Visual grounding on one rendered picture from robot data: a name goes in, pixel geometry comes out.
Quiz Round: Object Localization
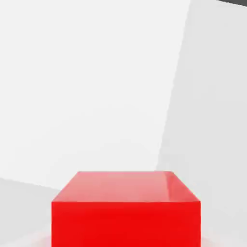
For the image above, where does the small red cube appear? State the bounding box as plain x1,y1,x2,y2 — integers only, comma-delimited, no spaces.
51,170,202,247

